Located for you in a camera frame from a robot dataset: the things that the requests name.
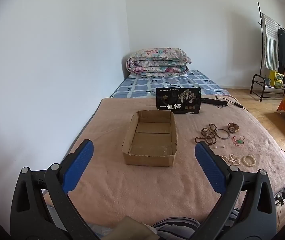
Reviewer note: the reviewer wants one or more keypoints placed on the pink blanket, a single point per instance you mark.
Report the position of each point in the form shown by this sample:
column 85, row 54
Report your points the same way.
column 152, row 190

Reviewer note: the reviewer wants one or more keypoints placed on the blue checkered bedsheet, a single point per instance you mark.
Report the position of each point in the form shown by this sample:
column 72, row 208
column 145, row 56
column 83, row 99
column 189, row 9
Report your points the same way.
column 142, row 85

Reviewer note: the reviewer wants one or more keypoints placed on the yellow box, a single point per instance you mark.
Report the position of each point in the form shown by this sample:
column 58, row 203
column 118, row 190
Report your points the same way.
column 275, row 78

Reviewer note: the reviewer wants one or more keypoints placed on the tan cloth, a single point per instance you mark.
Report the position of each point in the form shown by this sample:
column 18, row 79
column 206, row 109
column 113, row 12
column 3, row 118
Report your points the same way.
column 132, row 230

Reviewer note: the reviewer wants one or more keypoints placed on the dark blue bangle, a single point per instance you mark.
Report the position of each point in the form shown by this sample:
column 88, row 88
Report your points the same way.
column 216, row 133

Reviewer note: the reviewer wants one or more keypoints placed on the black metal clothes rack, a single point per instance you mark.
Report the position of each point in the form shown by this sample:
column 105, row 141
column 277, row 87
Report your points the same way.
column 260, row 42

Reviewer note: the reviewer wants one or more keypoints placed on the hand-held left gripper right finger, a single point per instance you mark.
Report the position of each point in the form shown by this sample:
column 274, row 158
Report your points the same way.
column 211, row 167

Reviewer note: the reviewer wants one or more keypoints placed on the striped hanging towel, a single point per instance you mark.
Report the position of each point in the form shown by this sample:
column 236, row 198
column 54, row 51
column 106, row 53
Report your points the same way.
column 270, row 42

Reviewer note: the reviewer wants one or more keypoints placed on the cardboard box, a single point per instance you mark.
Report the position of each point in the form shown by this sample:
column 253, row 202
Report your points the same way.
column 150, row 142

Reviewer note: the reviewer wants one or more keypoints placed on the striped pants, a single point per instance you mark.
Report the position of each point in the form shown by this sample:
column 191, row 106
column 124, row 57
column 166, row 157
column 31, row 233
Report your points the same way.
column 177, row 226

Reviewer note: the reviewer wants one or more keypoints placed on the white bead strand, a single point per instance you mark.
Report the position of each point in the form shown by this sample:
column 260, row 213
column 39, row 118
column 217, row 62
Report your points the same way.
column 232, row 160

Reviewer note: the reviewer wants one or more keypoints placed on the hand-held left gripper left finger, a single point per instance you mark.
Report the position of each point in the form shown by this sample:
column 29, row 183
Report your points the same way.
column 78, row 162

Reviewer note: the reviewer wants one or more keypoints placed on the folded floral quilt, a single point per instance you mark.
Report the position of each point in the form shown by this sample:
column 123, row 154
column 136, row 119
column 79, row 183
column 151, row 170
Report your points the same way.
column 157, row 62

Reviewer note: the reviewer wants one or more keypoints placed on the small green pot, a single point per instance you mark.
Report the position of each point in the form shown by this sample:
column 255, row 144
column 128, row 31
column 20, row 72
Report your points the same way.
column 268, row 80

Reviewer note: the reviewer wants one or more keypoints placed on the black printed bag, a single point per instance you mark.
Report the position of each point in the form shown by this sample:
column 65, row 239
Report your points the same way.
column 177, row 101

